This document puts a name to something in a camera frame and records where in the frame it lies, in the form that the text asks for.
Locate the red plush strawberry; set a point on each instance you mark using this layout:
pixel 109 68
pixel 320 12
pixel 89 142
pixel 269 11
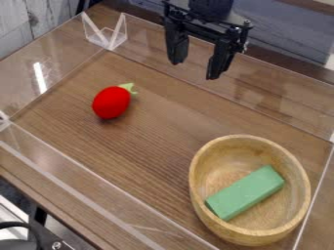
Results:
pixel 113 100

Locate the clear acrylic enclosure wall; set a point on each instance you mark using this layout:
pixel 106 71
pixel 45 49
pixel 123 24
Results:
pixel 103 213

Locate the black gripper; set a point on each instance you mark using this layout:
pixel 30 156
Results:
pixel 210 20

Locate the black table leg bracket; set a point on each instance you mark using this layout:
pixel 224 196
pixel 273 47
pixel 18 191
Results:
pixel 49 239

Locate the green rectangular block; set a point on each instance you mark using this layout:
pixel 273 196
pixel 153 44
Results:
pixel 234 199

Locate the clear acrylic corner bracket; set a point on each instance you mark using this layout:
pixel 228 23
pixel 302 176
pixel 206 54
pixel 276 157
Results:
pixel 106 37

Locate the wooden bowl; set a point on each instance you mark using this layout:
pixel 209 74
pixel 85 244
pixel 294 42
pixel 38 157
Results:
pixel 225 160

